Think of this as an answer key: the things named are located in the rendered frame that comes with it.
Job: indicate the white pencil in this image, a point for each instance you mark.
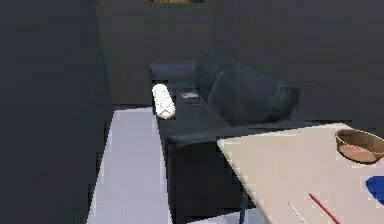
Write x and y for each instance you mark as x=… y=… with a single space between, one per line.
x=297 y=212

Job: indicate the white cylindrical pillow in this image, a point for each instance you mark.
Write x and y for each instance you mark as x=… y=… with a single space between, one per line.
x=163 y=101

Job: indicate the dark blue sofa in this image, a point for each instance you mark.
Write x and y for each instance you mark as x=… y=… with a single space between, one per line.
x=200 y=153

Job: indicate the beige table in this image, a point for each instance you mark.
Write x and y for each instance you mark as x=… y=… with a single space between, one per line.
x=293 y=173

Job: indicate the red pencil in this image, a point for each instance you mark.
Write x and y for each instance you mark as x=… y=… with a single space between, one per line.
x=325 y=209

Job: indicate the blue object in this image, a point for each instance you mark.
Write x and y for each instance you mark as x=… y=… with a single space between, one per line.
x=376 y=188

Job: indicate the small grey flat object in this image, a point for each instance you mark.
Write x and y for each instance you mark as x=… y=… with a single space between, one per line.
x=190 y=95

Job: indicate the brown bowl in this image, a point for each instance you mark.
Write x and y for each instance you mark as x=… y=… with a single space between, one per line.
x=360 y=146

